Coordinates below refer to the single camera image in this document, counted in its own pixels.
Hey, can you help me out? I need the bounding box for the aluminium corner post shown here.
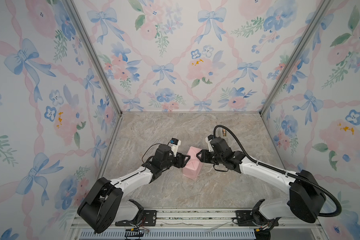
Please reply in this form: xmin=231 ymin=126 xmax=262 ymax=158
xmin=259 ymin=0 xmax=333 ymax=117
xmin=62 ymin=0 xmax=122 ymax=117

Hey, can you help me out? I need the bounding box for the white slotted cable duct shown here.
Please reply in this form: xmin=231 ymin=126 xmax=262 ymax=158
xmin=78 ymin=229 xmax=257 ymax=240

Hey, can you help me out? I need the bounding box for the left aluminium corner post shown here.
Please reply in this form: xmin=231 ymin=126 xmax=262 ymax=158
xmin=62 ymin=0 xmax=122 ymax=117

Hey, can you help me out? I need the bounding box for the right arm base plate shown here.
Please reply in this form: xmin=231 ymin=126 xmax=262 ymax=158
xmin=232 ymin=210 xmax=279 ymax=228

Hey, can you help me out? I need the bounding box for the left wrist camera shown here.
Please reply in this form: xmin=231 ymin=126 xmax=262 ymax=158
xmin=168 ymin=138 xmax=181 ymax=157

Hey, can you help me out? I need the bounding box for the right aluminium corner post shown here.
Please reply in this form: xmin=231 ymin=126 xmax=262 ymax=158
xmin=259 ymin=0 xmax=333 ymax=117

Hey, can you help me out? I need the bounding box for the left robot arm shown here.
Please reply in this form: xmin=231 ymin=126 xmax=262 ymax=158
xmin=77 ymin=144 xmax=191 ymax=234

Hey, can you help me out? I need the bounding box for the purple wrapping paper sheet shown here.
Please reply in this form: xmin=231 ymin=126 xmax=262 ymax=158
xmin=183 ymin=147 xmax=203 ymax=180

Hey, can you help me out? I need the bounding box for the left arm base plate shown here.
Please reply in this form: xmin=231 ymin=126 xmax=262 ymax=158
xmin=115 ymin=210 xmax=158 ymax=227

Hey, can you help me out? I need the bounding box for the black corrugated cable conduit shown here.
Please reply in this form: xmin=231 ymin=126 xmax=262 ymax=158
xmin=213 ymin=124 xmax=343 ymax=218

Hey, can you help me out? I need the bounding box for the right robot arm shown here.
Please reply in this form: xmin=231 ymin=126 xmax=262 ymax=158
xmin=196 ymin=136 xmax=326 ymax=226

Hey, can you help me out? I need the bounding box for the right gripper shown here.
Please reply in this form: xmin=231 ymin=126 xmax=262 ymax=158
xmin=195 ymin=150 xmax=225 ymax=166

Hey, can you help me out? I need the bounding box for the aluminium front rail frame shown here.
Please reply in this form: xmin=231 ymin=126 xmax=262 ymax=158
xmin=66 ymin=208 xmax=328 ymax=240

